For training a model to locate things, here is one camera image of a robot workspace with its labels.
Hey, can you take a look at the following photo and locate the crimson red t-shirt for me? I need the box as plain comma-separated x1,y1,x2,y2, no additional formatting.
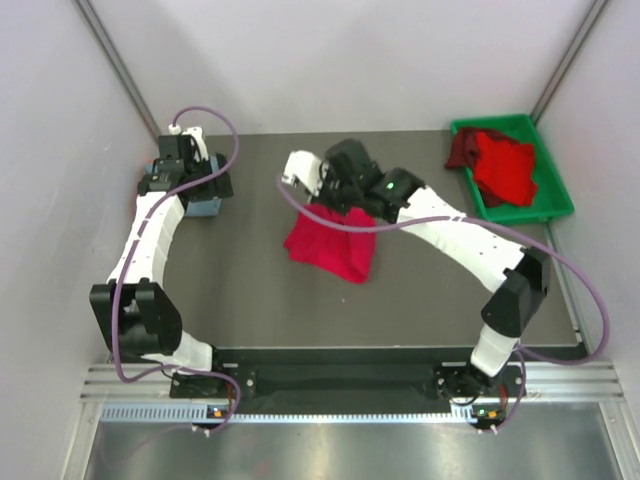
283,213,377,284

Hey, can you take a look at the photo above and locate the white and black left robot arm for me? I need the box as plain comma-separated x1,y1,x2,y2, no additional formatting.
89,170,241,400

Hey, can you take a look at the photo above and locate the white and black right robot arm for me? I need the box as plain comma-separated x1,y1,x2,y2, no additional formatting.
311,139,550,399

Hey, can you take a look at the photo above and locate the folded blue-grey t-shirt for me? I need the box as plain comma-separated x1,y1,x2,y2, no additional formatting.
143,152,227,218

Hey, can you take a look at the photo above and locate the dark maroon t-shirt in bin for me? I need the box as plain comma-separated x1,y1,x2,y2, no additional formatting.
444,127,515,170

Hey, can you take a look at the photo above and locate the bright red t-shirt in bin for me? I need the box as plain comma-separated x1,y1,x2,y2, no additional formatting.
472,132,538,208

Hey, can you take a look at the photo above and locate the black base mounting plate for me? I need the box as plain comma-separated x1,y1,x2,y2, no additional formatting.
168,363,524,414

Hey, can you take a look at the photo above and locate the green plastic bin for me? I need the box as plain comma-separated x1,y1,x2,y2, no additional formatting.
451,114,574,225

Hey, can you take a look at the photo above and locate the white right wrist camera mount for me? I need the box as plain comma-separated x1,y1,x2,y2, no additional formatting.
281,150,323,197

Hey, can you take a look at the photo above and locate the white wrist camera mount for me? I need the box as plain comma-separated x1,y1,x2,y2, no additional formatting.
281,150,323,197
168,124,209,162

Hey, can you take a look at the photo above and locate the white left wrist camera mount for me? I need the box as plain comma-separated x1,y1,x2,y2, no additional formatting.
168,124,209,162

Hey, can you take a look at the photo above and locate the left aluminium corner post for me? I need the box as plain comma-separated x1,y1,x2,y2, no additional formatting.
71,0,161,143

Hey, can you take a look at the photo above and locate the aluminium corner post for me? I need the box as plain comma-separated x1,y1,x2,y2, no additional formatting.
71,0,161,143
529,0,611,125

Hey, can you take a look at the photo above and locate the right aluminium corner post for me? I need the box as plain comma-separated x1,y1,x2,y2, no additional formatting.
529,0,611,125

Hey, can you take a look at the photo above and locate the slotted grey cable duct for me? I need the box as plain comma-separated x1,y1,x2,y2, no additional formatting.
100,403,479,425

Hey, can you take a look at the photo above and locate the aluminium front frame rail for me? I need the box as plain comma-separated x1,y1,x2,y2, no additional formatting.
80,361,623,402

